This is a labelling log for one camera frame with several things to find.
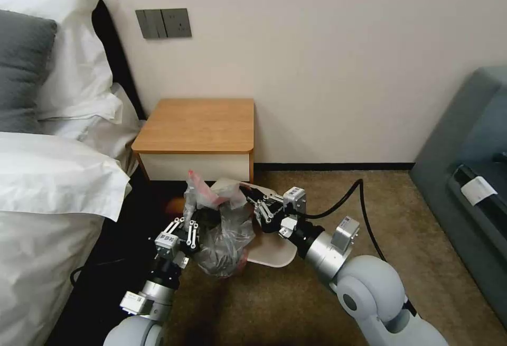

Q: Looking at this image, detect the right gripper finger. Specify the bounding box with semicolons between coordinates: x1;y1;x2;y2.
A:
252;201;279;225
237;185;287;211

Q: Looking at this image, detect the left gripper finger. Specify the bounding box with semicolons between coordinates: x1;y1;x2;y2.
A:
164;204;195;240
185;213;203;251

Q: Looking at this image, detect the clear garbage bag red print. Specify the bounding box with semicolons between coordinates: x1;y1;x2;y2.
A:
183;169;257;279

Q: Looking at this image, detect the black bed base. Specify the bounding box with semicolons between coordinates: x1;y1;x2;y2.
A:
50;163;187;346

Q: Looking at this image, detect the dark baseboard strip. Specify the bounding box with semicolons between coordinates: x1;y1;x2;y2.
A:
252;161;415;172

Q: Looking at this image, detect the wooden nightstand white drawer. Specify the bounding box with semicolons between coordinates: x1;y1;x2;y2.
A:
130;98;255;183

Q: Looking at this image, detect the flat white pillow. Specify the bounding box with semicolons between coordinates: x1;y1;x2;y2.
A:
37;83;144;166

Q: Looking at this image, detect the white duvet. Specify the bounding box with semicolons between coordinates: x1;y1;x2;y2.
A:
0;131;133;346

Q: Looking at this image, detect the grey-blue sofa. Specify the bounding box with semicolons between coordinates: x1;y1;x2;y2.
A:
409;66;507;307

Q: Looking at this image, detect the black headboard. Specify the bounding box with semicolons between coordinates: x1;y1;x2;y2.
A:
91;0;148;121

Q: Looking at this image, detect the white paper label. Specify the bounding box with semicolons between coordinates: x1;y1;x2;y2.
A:
460;176;498;205

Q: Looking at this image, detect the black case on sofa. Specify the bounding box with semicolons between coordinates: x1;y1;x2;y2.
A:
446;154;507;256

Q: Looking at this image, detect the large white pillow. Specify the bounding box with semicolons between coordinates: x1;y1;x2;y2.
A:
0;0;116;121

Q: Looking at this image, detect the grey pillow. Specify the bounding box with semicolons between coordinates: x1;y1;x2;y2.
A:
0;9;59;135

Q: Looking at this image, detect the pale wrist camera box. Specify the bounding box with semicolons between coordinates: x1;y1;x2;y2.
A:
155;231;180;259
283;186;308;217

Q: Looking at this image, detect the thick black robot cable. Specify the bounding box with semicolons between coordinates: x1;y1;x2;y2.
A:
304;179;388;263

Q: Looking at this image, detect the thin black floor cable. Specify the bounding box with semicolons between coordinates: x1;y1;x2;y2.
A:
69;258;124;288

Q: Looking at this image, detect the grey wall switch panel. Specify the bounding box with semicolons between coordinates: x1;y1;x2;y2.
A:
135;7;193;40

